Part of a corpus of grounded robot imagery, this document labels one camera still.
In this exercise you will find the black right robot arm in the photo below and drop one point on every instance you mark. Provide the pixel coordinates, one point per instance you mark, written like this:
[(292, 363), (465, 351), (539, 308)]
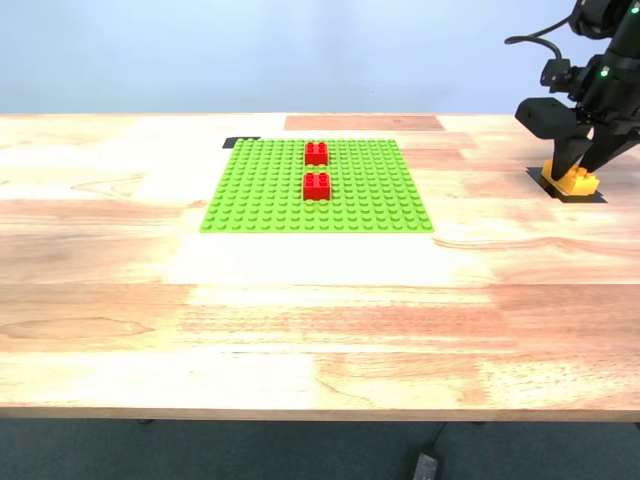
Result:
[(625, 35)]

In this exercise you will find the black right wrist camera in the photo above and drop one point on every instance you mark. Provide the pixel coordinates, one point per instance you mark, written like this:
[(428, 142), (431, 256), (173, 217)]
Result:
[(555, 75)]

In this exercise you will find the black tape corner marker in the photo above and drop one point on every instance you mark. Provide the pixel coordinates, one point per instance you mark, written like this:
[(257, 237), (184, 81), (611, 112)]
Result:
[(231, 143)]

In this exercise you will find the black power adapter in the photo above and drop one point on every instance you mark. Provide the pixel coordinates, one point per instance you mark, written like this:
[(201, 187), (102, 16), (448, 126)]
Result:
[(426, 466)]

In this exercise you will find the green studded baseplate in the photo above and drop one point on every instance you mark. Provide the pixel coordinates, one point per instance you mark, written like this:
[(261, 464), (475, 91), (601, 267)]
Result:
[(270, 210)]

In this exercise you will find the black tape rectangle marker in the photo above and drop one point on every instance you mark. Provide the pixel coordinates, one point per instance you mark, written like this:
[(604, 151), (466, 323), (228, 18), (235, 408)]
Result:
[(596, 200)]

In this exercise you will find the red toy brick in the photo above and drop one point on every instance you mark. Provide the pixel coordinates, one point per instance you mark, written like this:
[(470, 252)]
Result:
[(316, 156), (316, 190)]

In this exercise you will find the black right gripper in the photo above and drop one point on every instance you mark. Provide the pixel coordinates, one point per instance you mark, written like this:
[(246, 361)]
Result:
[(612, 112)]

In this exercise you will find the yellow toy brick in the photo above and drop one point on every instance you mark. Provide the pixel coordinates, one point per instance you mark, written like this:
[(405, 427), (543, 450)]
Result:
[(581, 183)]

